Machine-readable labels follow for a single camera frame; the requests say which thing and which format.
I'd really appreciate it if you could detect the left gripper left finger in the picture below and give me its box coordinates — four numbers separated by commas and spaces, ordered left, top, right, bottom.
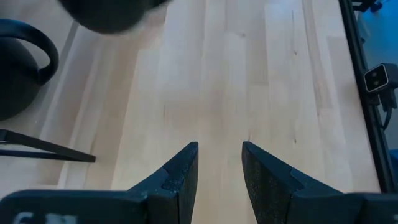
0, 141, 199, 224

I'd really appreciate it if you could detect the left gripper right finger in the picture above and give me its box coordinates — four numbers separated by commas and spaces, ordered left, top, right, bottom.
241, 141, 398, 224

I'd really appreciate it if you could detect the black mug orange interior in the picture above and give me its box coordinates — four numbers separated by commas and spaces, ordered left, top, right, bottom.
0, 18, 60, 121

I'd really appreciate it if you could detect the wooden shelf black metal frame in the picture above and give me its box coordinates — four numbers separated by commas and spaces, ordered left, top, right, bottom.
0, 0, 96, 192

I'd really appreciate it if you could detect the black camera cable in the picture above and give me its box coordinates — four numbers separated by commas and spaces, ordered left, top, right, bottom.
379, 91, 398, 131

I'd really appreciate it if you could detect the black aluminium table frame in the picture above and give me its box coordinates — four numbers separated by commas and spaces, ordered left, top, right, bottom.
338, 0, 398, 194

